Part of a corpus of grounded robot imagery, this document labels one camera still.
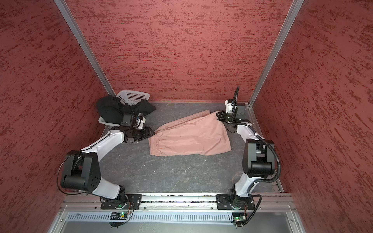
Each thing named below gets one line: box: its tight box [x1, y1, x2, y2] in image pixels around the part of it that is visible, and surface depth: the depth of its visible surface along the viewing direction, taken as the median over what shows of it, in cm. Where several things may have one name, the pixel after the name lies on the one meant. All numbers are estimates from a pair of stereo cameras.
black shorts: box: [96, 95, 157, 124], surface depth 105 cm
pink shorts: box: [148, 109, 232, 157], surface depth 95 cm
